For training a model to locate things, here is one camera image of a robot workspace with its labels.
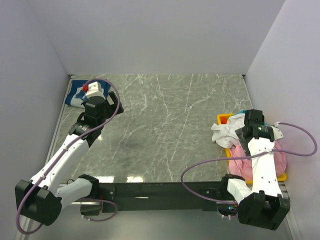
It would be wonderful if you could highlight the black base beam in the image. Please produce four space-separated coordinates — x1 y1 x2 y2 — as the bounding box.
80 181 234 216

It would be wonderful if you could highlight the purple cable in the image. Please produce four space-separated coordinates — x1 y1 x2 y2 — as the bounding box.
180 121 318 204
15 78 122 235

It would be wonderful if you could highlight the yellow plastic tray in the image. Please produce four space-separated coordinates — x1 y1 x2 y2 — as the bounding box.
211 111 287 184

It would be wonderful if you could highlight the pink t shirt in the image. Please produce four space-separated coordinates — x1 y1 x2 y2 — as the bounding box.
228 141 288 181

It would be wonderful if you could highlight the orange t shirt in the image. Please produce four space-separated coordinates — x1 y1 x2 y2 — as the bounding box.
220 116 228 124

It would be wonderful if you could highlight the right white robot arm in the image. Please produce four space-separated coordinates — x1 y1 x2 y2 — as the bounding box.
219 109 290 231

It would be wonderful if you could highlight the white t shirt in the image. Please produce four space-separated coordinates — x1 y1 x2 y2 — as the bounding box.
211 113 245 149

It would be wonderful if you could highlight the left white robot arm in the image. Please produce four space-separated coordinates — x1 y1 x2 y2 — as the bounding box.
15 91 124 226

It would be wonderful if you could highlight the teal t shirt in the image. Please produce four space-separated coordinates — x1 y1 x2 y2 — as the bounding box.
236 110 246 114

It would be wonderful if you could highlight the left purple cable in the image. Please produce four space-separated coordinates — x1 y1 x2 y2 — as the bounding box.
15 78 122 235

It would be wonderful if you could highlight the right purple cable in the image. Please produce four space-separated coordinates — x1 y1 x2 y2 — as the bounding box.
180 121 318 204

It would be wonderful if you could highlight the folded blue printed t shirt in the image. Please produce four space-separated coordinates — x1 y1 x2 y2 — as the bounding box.
64 79 111 109

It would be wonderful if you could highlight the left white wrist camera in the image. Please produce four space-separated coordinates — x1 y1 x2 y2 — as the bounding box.
82 81 105 99

